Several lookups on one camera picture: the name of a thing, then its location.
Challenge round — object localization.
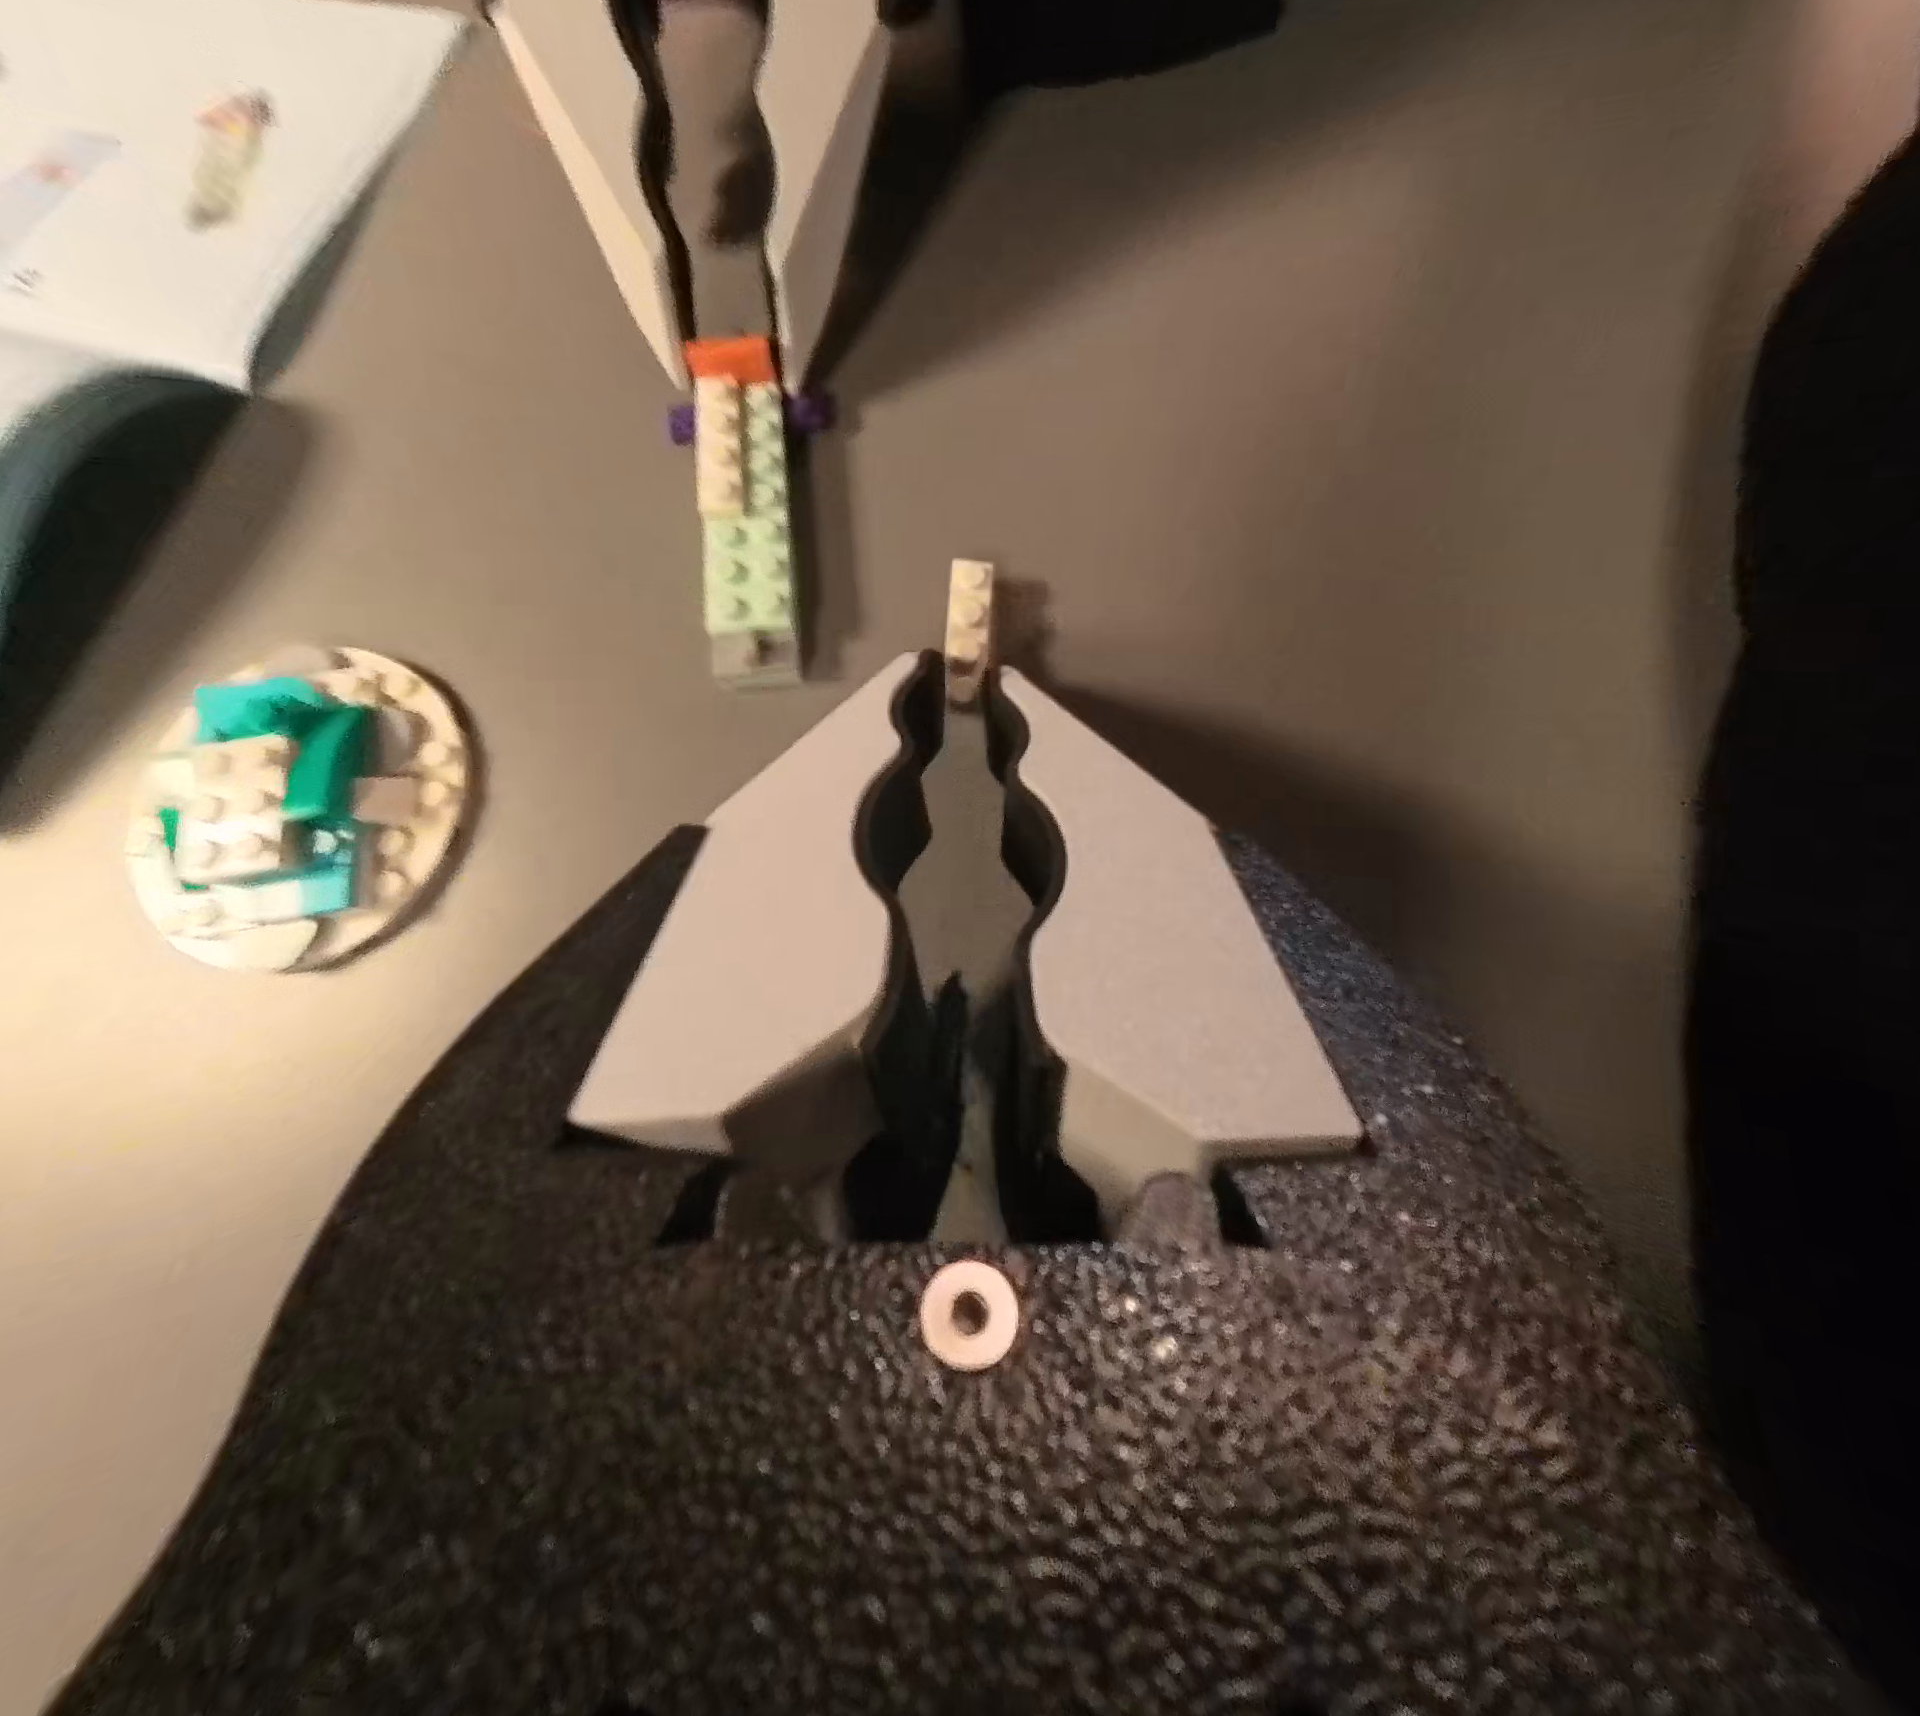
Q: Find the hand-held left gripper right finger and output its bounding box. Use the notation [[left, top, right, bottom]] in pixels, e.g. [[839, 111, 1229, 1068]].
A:
[[986, 666, 1371, 1243]]

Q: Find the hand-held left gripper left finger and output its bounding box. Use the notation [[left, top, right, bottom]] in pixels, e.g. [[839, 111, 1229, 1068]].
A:
[[566, 650, 925, 1243]]

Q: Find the lego instruction booklet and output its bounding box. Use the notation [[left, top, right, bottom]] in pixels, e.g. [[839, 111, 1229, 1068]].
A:
[[0, 0, 475, 835]]

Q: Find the green and white lego assembly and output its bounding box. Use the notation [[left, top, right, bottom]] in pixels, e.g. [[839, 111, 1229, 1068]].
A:
[[664, 332, 837, 695]]

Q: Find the small tan lego brick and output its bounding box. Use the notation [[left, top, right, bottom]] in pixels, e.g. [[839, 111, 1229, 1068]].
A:
[[943, 558, 1003, 714]]

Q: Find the round white lego base build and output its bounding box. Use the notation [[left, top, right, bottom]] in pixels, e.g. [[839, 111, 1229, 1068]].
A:
[[126, 643, 482, 978]]

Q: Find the person's black clothing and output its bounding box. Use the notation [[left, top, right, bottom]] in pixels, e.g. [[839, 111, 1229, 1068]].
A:
[[1680, 133, 1920, 1716]]

